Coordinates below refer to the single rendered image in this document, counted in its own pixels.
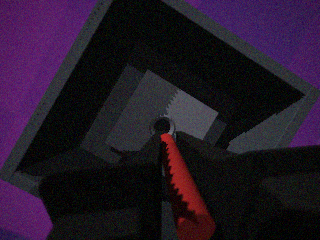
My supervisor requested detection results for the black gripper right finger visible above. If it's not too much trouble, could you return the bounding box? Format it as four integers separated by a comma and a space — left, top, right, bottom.
176, 131, 320, 240

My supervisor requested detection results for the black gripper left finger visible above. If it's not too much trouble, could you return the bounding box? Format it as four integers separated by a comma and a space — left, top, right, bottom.
39, 133, 162, 240

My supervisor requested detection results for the red peg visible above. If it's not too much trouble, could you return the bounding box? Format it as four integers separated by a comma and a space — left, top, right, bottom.
161, 133, 215, 240

